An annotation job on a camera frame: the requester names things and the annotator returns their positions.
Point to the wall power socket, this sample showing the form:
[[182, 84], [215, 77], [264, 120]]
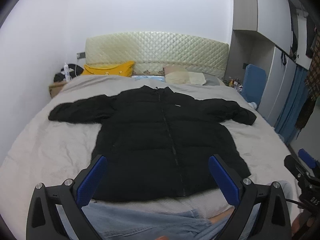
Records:
[[81, 55]]

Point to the small items on shelf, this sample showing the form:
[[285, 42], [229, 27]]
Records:
[[233, 83]]

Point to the light blue bed sheet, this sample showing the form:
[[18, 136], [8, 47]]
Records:
[[149, 77]]

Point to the white spray bottle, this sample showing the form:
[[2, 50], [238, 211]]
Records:
[[66, 71]]

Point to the plaid hanging garment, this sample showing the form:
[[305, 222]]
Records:
[[312, 84]]

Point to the blue padded chair back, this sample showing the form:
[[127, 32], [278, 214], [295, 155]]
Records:
[[253, 85]]

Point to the cream quilted headboard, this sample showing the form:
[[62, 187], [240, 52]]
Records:
[[152, 51]]

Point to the pink pillow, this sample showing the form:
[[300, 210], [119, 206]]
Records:
[[171, 69]]

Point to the grey bed duvet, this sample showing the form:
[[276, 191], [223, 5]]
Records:
[[50, 152]]

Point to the blue curtain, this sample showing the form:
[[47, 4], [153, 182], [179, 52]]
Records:
[[286, 123]]

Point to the beige pillow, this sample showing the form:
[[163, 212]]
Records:
[[178, 78]]

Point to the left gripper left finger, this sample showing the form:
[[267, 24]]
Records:
[[44, 221]]

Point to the blue jeans leg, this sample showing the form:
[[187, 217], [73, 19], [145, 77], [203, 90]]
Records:
[[119, 223]]

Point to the black puffer jacket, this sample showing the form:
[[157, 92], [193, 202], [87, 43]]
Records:
[[157, 142]]

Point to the grey white wardrobe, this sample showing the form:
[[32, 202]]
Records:
[[270, 34]]

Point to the yellow pillow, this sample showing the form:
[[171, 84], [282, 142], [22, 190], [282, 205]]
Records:
[[120, 69]]

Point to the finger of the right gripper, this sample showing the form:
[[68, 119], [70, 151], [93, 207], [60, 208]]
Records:
[[307, 158]]

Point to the wooden nightstand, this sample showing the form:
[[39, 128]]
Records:
[[55, 88]]

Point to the cream folded towel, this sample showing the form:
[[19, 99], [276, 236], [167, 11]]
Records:
[[196, 78]]

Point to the black bag on nightstand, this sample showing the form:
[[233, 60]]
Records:
[[73, 71]]

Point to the right hand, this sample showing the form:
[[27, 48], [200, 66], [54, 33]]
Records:
[[298, 222]]

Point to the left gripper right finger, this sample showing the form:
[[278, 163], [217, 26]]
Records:
[[262, 209]]

